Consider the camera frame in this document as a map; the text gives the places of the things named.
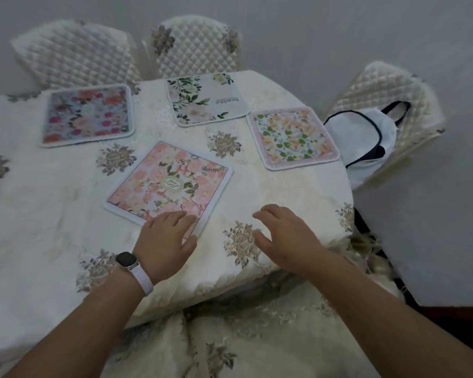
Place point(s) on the person's left hand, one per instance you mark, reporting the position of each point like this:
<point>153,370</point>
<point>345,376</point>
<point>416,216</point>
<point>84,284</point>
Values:
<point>163,248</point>

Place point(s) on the person's right hand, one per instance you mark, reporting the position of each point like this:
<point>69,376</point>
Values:
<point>293,244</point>

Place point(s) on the pink floral placemat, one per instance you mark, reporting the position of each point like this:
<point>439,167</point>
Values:
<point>165,181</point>

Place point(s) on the green leaf peach floral placemat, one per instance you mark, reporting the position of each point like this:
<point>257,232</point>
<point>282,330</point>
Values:
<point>293,137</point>

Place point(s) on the blue rose print placemat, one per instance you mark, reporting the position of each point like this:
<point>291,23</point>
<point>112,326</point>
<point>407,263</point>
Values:
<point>86,116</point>

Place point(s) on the white placemat with green leaves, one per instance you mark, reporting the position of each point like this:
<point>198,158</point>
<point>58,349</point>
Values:
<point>209,100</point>

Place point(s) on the person's left forearm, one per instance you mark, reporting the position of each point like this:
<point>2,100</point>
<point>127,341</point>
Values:
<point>79,330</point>

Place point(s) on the person's right forearm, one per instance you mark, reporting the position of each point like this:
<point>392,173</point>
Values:
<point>398,330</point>

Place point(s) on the table with cream tablecloth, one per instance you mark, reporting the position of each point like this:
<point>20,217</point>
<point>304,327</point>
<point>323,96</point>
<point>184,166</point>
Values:
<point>43,216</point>

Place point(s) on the smartwatch with white band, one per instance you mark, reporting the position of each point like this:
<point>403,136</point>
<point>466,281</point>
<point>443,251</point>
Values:
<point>126,260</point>

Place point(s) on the heap of small floor items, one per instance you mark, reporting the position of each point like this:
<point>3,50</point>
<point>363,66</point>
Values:
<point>372,255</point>

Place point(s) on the white bag with dark trim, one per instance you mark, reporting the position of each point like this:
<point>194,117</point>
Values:
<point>358,137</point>

